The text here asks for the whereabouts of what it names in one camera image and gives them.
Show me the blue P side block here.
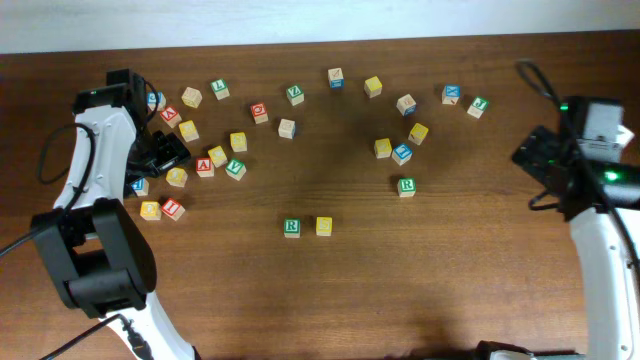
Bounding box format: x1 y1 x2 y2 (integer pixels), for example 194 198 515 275
278 118 296 139

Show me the yellow block under arm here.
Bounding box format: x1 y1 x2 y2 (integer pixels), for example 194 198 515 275
166 167 188 187

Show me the blue D block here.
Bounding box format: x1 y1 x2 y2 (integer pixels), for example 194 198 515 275
396 94 417 116

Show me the yellow block camera picture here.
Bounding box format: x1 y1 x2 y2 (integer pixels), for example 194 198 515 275
316 217 333 237

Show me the blue S block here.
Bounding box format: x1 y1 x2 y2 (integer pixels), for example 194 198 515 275
147 91 166 111

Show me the red A block lower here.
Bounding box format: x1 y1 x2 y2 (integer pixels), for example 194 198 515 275
196 157 215 177

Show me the red a block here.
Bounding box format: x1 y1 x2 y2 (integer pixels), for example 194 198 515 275
160 106 182 128
196 157 215 177

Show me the yellow block tilted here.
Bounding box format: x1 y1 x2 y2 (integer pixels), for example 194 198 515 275
408 123 429 145

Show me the blue I leaf block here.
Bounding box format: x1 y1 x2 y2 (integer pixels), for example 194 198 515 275
391 143 413 166

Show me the green J block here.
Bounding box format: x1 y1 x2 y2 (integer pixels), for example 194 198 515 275
467 96 490 119

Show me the green L block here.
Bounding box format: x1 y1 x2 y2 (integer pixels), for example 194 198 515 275
210 79 230 100

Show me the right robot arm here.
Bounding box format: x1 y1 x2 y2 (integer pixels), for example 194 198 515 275
512 96 639 359

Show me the blue X block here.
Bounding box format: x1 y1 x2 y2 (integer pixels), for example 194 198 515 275
441 84 461 105

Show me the green r block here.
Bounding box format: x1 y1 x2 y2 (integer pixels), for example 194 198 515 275
283 218 301 238
397 178 417 197

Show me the plain wooden yellow block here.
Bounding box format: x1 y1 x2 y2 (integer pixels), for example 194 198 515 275
181 87 202 108

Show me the blue H block lower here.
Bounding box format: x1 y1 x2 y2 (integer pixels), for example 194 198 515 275
131 178 149 197

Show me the blue block far centre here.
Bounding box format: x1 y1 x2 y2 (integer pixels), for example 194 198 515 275
328 68 344 89

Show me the red Q block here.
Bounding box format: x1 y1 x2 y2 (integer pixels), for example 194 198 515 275
250 103 269 124

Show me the green V block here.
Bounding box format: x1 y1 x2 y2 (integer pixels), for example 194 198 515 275
225 159 247 181

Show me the green Z block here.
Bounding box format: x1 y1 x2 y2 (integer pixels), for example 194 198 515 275
286 85 305 106

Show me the yellow block by gripper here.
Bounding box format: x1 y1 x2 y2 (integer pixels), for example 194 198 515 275
208 146 228 168

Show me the red I block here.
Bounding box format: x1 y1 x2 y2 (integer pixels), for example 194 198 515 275
161 198 185 221

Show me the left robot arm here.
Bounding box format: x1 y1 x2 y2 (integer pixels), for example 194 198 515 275
31 69 199 359

